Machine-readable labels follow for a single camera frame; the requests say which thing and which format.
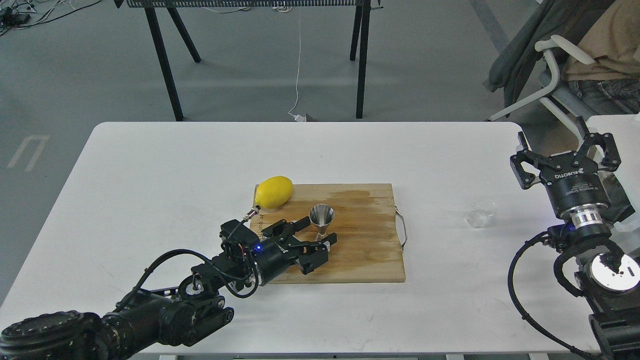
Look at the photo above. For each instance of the white office chair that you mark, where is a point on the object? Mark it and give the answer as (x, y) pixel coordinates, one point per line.
(555, 95)

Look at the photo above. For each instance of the steel double jigger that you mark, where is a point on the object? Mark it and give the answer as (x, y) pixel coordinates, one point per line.
(321, 215)

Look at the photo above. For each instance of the person in tan shirt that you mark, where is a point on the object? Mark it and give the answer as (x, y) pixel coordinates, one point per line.
(610, 86)

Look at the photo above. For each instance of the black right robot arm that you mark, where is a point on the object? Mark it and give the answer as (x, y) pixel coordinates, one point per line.
(589, 263)

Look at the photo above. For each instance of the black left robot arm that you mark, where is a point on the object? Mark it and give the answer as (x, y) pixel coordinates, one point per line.
(175, 316)

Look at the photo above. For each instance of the black metal table frame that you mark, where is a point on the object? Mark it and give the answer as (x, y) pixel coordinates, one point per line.
(233, 44)

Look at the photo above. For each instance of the wooden cutting board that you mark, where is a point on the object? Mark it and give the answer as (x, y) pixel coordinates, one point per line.
(368, 249)

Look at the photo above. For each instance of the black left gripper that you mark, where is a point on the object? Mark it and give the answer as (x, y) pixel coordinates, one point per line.
(281, 250)

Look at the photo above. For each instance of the yellow lemon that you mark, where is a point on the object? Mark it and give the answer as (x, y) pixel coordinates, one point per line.
(273, 192)

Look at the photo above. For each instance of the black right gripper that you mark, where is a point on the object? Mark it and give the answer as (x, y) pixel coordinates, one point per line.
(571, 179)

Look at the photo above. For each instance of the small clear glass cup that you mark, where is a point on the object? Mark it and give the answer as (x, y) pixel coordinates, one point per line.
(481, 212)

